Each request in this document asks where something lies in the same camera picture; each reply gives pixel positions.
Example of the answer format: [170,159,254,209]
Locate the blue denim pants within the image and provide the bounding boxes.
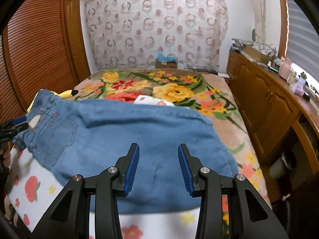
[13,90,238,214]

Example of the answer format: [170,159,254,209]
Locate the left hand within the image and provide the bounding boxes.
[0,142,12,167]

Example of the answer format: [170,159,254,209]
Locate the white strawberry print sheet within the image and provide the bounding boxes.
[4,94,225,239]

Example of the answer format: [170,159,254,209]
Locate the yellow plush toy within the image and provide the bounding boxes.
[27,89,78,113]

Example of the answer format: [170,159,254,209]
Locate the grey waste bin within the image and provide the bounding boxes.
[269,152,295,179]

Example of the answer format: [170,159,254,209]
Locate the wooden louvered wardrobe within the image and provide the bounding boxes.
[1,0,90,122]

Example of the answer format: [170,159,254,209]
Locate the wooden sideboard cabinet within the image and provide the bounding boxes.
[227,51,318,174]

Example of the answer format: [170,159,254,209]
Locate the floral brown blanket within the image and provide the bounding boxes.
[74,69,268,238]

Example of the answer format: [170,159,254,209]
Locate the circle patterned lace curtain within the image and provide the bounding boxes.
[83,0,229,70]

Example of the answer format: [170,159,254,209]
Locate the small potted plant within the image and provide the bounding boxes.
[297,72,307,88]

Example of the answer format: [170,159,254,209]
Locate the pink bottle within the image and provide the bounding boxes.
[279,57,292,80]

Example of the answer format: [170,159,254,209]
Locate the cardboard box with blue item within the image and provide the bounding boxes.
[155,52,178,69]

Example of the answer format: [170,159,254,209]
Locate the brown cardboard box on cabinet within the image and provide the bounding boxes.
[240,46,272,64]

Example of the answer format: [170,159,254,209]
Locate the striped window blind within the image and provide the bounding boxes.
[287,0,319,80]

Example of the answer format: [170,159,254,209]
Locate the beige side curtain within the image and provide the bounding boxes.
[251,0,266,43]

